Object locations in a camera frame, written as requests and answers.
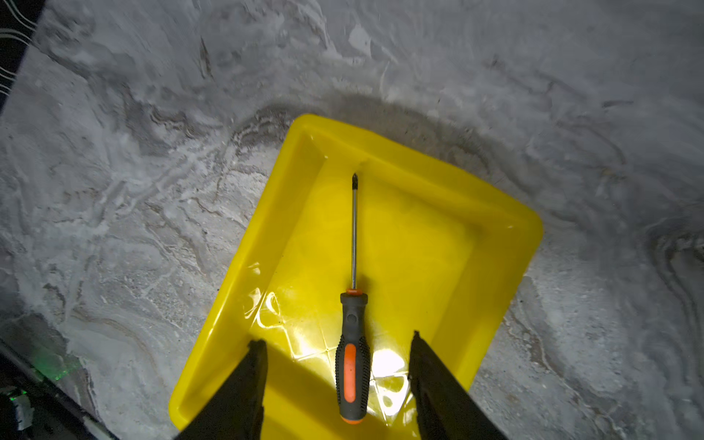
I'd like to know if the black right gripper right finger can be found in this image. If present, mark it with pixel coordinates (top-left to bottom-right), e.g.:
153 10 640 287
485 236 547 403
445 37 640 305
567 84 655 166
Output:
409 332 506 440

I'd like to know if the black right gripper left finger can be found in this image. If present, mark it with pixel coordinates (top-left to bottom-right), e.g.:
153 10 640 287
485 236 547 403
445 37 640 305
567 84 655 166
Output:
177 340 268 440

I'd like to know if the black orange screwdriver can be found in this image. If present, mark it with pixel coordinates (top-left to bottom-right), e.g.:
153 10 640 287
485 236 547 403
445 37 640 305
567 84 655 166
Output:
335 173 371 425

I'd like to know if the yellow plastic bin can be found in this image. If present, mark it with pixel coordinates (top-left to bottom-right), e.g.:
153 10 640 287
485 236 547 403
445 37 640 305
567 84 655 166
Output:
169 115 543 439

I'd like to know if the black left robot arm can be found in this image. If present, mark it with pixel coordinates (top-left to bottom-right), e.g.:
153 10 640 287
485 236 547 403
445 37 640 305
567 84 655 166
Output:
1 343 117 439

